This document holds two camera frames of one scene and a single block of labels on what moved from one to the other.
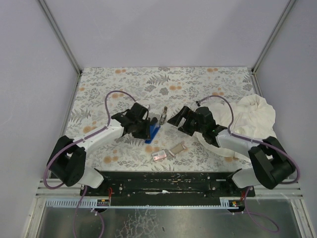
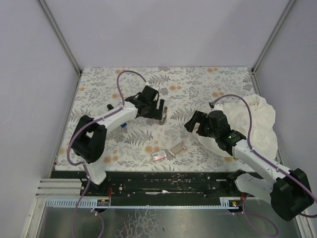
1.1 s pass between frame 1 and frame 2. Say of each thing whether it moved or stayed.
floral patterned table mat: stayed
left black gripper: moved
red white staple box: stayed
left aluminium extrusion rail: stayed
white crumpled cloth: stayed
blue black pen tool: moved
